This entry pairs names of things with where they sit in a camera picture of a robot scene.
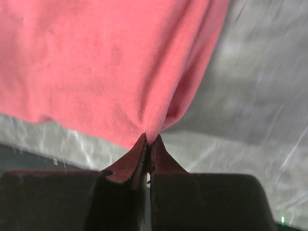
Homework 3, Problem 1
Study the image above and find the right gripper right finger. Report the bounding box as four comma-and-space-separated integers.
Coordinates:
150, 136, 276, 231

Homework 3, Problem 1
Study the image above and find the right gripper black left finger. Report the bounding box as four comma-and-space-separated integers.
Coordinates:
0, 135, 147, 231

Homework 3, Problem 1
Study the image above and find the pink red t shirt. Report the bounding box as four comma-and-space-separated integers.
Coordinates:
0, 0, 229, 148

